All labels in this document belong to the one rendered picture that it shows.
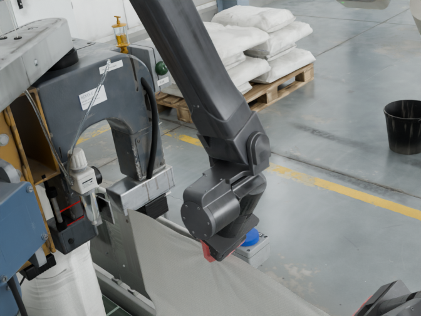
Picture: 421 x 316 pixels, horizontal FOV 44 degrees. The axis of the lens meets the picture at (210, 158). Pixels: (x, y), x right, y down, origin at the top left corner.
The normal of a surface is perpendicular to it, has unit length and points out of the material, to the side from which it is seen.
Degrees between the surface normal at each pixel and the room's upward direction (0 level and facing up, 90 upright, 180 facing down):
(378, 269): 0
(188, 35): 86
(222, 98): 78
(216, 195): 85
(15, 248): 90
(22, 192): 90
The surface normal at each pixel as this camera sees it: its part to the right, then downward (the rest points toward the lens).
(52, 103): 0.72, 0.25
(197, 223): -0.66, 0.39
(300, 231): -0.12, -0.88
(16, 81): 0.99, -0.06
